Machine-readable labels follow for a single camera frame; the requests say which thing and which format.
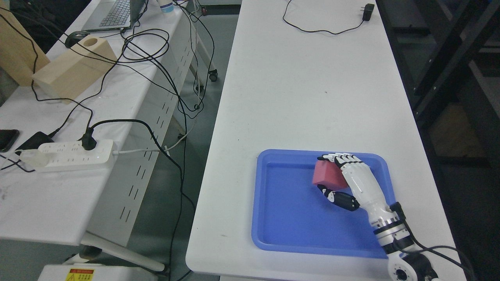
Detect black smartphone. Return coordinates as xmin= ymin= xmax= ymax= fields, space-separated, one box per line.
xmin=0 ymin=129 xmax=20 ymax=153

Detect wooden block with hole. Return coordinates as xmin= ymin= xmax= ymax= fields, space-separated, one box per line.
xmin=32 ymin=34 xmax=117 ymax=104

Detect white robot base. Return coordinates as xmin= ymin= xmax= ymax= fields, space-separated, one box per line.
xmin=38 ymin=263 xmax=158 ymax=281

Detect white power strip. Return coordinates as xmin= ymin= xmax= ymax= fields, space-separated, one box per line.
xmin=20 ymin=139 xmax=115 ymax=173

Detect pink foam block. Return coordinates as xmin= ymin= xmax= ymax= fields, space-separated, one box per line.
xmin=312 ymin=160 xmax=349 ymax=191

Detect white table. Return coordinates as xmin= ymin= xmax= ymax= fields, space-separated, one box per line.
xmin=186 ymin=0 xmax=455 ymax=281

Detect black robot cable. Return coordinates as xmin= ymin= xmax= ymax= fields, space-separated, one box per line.
xmin=398 ymin=219 xmax=475 ymax=281

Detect black metal shelf right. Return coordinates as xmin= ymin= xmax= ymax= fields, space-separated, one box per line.
xmin=376 ymin=0 xmax=500 ymax=281

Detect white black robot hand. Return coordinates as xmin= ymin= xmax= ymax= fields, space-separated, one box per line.
xmin=318 ymin=153 xmax=396 ymax=225

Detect grey laptop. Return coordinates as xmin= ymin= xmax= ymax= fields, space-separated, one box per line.
xmin=82 ymin=0 xmax=146 ymax=32

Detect blue plastic tray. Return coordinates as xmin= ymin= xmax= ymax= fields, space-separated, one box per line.
xmin=251 ymin=149 xmax=386 ymax=259

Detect white side desk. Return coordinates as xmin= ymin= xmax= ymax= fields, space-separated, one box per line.
xmin=0 ymin=0 xmax=196 ymax=253

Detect cardboard box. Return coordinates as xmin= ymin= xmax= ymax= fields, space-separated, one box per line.
xmin=0 ymin=5 xmax=50 ymax=87

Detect black power adapter with cable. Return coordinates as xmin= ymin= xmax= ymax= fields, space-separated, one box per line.
xmin=281 ymin=0 xmax=376 ymax=37

